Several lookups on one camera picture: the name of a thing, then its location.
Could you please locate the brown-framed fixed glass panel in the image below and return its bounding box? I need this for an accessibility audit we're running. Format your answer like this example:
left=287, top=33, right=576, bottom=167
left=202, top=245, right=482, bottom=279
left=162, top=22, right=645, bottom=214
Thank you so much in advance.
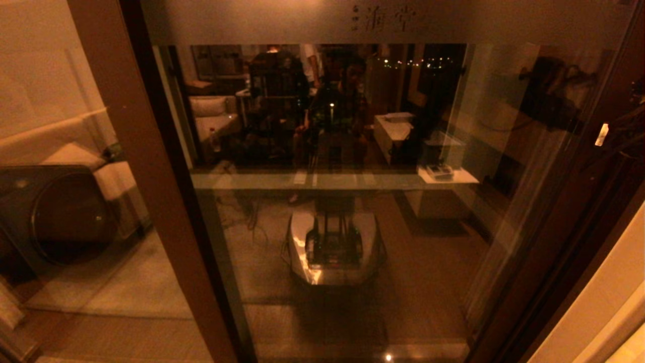
left=0, top=0, right=237, bottom=363

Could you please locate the long stone railing sill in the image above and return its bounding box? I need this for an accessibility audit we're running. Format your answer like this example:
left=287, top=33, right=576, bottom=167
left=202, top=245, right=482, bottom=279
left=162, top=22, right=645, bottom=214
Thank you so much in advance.
left=194, top=163, right=454, bottom=176

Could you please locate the dark brown door jamb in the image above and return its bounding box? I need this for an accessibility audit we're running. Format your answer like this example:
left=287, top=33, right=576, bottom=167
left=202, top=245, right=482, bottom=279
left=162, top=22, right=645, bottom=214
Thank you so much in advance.
left=484, top=166, right=645, bottom=363

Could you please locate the brown-framed sliding glass door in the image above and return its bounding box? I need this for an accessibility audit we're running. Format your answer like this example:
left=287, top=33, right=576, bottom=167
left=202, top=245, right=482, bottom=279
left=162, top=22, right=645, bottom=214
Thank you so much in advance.
left=136, top=0, right=645, bottom=363

